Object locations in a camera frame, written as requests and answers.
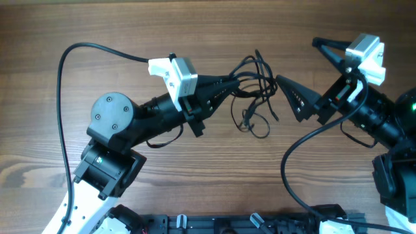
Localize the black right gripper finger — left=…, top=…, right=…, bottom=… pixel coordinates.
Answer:
left=276, top=75, right=322, bottom=122
left=312, top=37, right=351, bottom=75

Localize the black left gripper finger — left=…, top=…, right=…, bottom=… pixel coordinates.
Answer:
left=196, top=75, right=234, bottom=89
left=198, top=81, right=240, bottom=117

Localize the black cable bundle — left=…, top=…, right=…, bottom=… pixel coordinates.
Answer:
left=227, top=48, right=280, bottom=140

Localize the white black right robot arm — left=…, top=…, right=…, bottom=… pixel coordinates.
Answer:
left=276, top=34, right=415, bottom=233

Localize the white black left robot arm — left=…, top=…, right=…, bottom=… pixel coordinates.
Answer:
left=44, top=75, right=240, bottom=233

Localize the black right camera cable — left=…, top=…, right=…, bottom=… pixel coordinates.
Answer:
left=279, top=73, right=416, bottom=234

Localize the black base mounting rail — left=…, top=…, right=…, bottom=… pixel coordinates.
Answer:
left=90, top=203, right=368, bottom=234

